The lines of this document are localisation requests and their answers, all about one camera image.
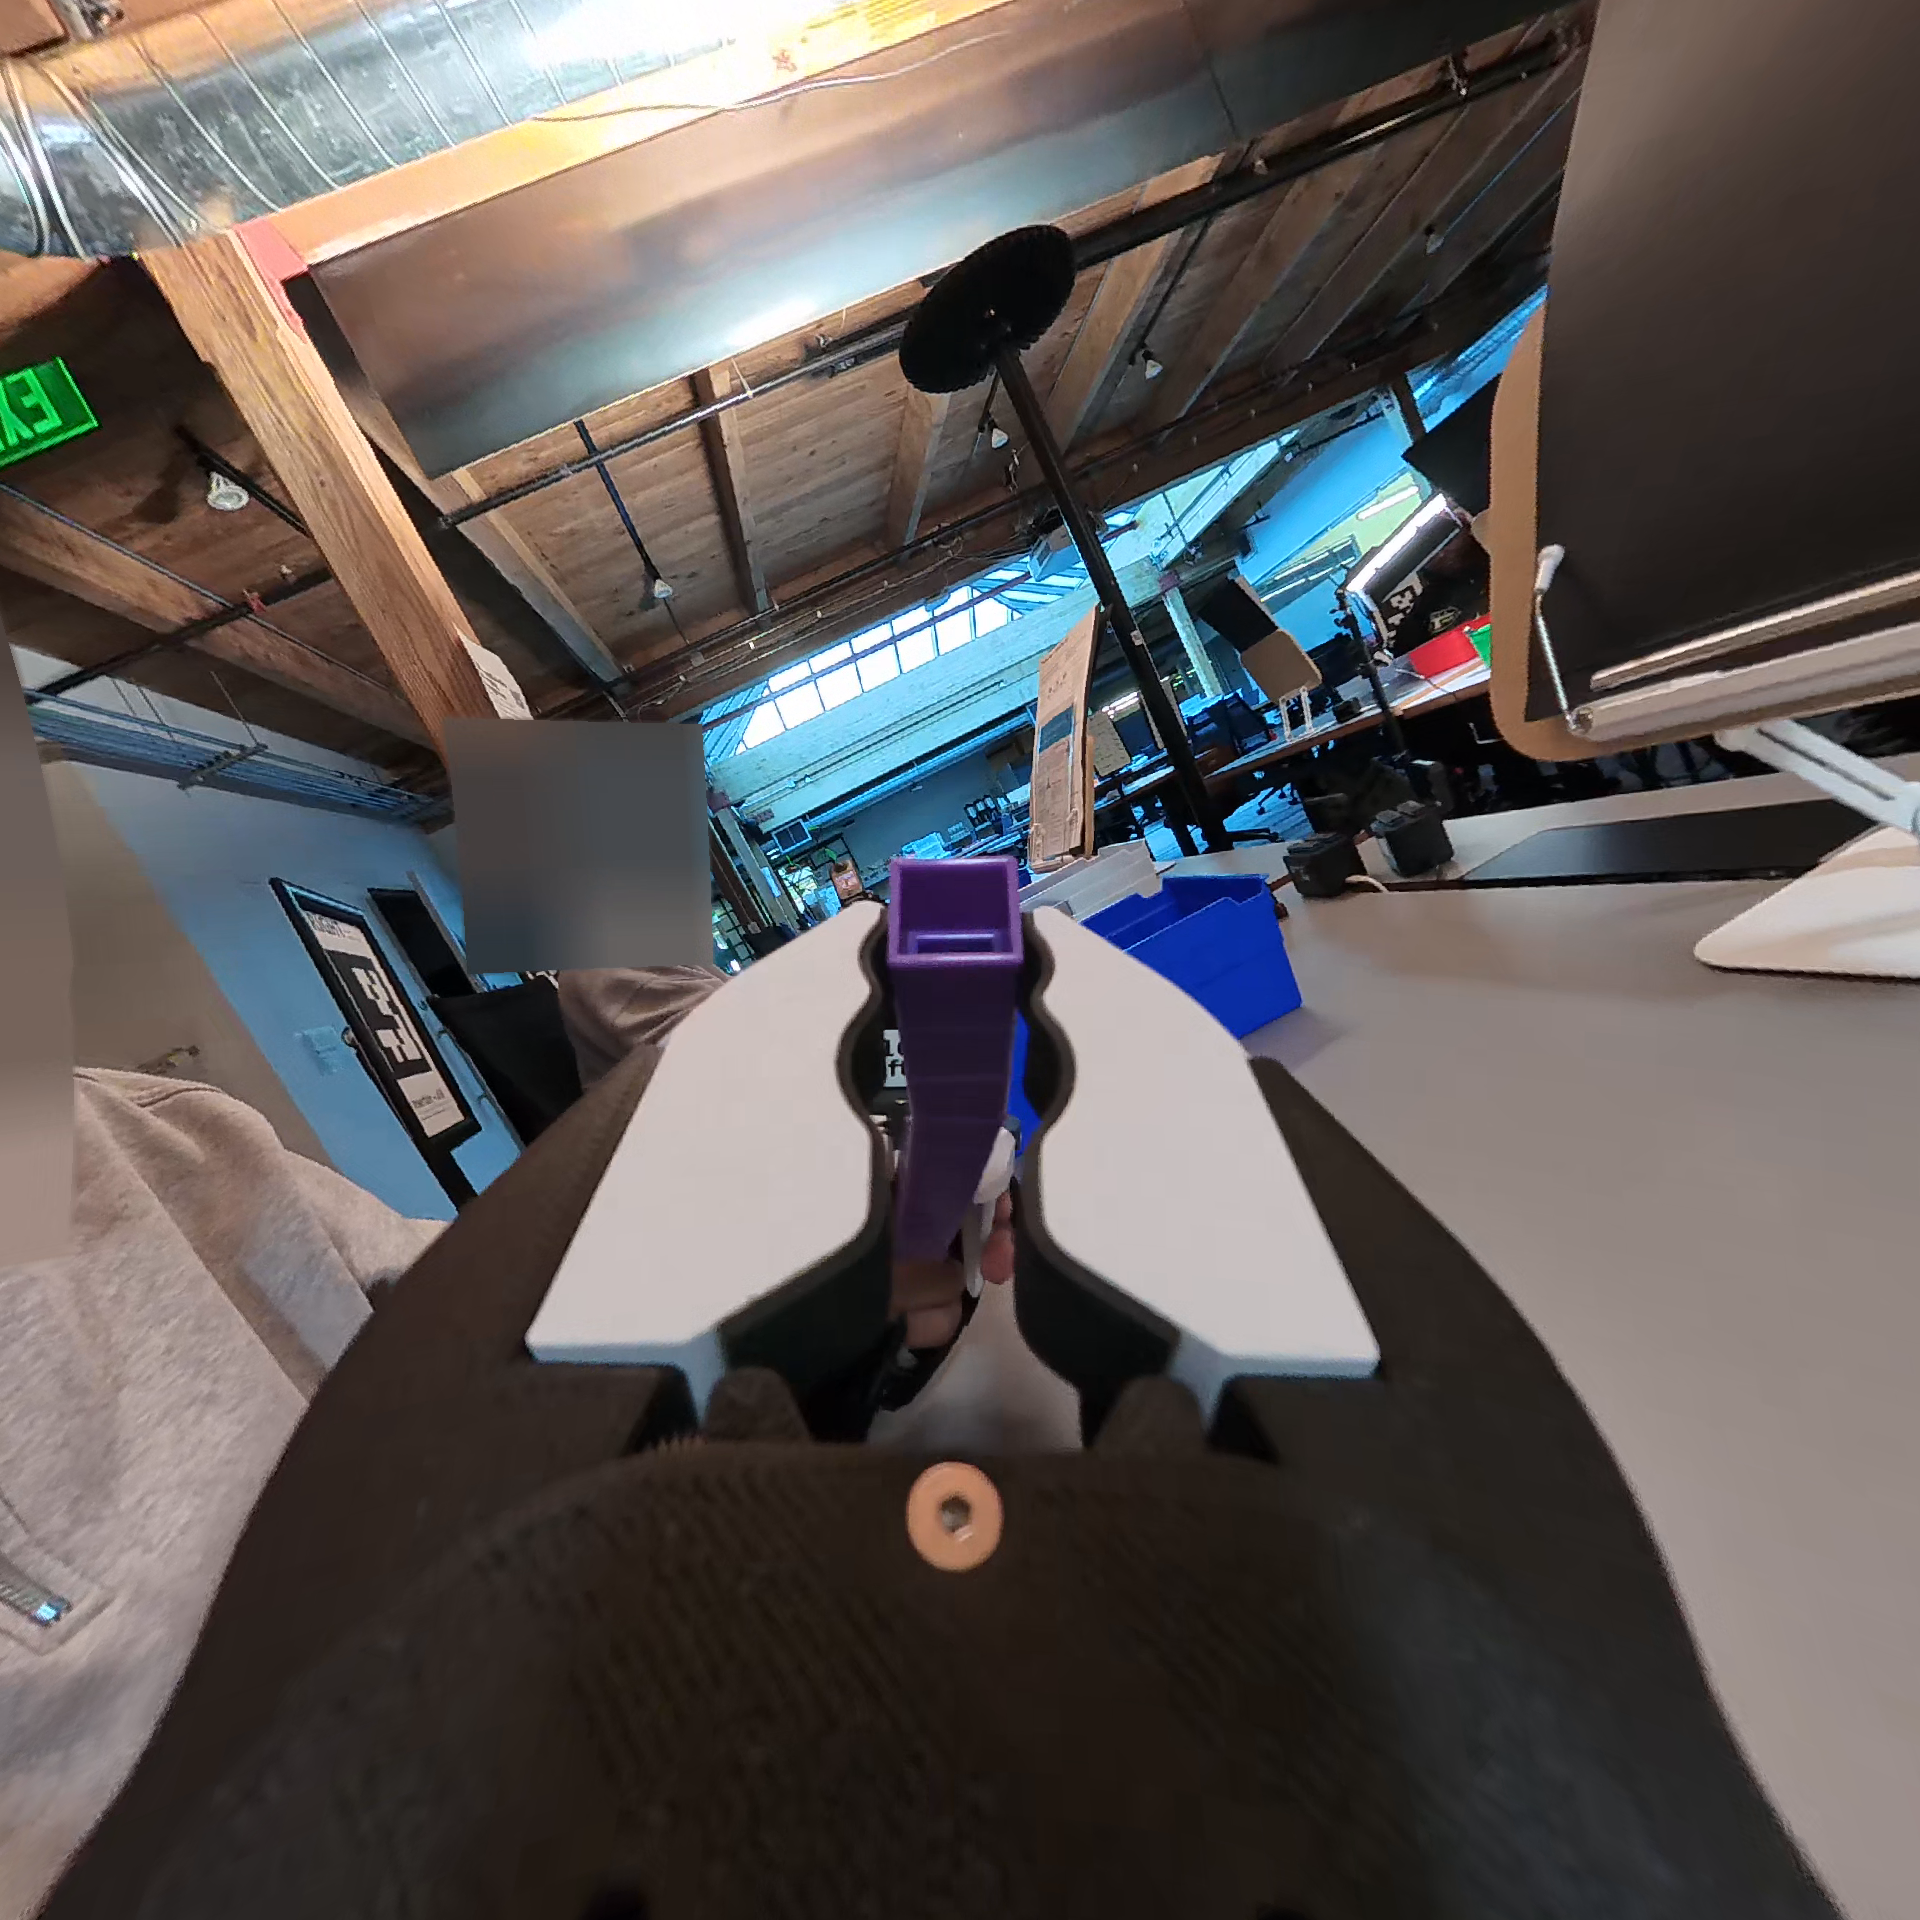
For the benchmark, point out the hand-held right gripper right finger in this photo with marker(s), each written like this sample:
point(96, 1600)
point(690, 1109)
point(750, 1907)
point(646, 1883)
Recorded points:
point(1185, 1171)

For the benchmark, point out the red plastic bin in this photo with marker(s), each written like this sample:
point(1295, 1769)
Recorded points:
point(1433, 658)

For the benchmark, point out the black pole with disc top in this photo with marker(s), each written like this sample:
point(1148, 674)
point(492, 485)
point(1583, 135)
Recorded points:
point(983, 309)

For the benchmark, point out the green exit sign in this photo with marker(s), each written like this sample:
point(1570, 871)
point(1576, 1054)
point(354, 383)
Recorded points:
point(43, 414)

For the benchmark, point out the white paper notice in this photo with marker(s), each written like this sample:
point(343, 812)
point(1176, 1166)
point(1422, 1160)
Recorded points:
point(495, 680)

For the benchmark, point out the black desk mat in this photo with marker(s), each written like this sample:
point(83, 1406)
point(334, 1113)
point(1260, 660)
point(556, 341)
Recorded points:
point(1651, 841)

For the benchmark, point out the silver round air duct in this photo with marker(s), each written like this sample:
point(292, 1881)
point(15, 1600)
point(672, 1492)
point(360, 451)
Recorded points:
point(226, 121)

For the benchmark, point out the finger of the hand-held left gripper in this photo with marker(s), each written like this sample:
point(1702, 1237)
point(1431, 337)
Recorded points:
point(991, 1201)

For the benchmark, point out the distant display board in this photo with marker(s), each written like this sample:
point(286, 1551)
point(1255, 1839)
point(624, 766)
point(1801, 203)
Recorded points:
point(1253, 630)

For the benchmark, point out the black charger block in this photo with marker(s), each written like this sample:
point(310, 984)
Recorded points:
point(1412, 841)
point(1321, 869)

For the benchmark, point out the cardboard panel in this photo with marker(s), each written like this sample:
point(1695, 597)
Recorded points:
point(1066, 737)

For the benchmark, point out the white plastic tray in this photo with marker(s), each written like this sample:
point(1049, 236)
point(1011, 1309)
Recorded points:
point(1095, 883)

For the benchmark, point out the blue plastic bin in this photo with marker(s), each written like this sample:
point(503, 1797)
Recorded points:
point(1200, 946)

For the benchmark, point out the wooden support post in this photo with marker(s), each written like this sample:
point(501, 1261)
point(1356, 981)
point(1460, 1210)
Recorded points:
point(345, 496)

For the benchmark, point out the purple segmented square tube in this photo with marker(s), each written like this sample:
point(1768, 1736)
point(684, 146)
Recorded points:
point(952, 1050)

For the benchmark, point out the white display stand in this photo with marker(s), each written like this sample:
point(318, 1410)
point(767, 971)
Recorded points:
point(1799, 916)

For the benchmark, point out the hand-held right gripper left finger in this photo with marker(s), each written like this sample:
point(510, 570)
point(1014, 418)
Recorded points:
point(721, 1142)

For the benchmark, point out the black display panel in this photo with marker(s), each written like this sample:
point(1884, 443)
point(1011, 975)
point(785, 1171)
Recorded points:
point(1726, 375)

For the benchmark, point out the person's grey sweatshirt torso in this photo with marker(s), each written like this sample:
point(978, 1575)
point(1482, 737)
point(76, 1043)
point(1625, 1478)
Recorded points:
point(151, 1351)

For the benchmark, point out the black chair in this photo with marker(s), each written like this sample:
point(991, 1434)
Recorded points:
point(503, 1059)

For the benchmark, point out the person's left hand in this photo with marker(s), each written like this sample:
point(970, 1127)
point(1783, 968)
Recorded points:
point(937, 1303)

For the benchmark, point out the wall-mounted metal conduit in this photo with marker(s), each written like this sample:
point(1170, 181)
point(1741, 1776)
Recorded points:
point(226, 759)

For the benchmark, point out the wooden backing board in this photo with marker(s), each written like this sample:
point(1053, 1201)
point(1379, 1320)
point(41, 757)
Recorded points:
point(1511, 572)

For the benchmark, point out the framed marker poster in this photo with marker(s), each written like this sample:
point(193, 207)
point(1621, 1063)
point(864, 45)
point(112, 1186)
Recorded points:
point(374, 1021)

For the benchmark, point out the long wooden work table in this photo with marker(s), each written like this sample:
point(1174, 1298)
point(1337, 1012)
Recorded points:
point(1350, 729)

